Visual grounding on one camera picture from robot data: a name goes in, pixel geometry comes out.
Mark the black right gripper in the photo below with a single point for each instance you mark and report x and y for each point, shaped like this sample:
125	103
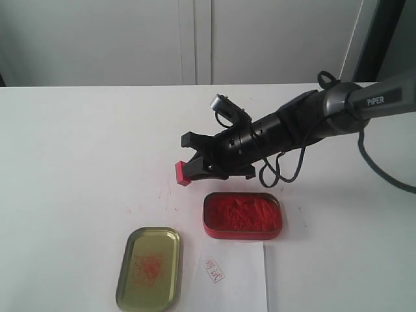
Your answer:
217	157

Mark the red rubber stamp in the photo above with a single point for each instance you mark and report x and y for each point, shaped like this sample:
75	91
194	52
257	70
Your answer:
181	179

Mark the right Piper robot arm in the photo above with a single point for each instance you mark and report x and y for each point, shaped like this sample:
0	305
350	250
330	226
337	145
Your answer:
335	109

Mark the red ink pad tin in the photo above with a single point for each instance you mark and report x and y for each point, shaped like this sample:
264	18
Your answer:
242	216

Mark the white paper sheet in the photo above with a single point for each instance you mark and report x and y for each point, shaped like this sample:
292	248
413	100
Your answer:
229	276

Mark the gold tin lid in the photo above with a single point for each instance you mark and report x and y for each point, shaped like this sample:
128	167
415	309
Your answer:
149	271

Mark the white cabinet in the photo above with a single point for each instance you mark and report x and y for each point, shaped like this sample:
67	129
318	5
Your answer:
82	43

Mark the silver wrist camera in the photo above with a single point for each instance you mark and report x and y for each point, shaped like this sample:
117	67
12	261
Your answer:
225	108

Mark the dark vertical post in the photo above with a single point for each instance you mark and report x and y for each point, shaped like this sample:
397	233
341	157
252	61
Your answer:
378	39

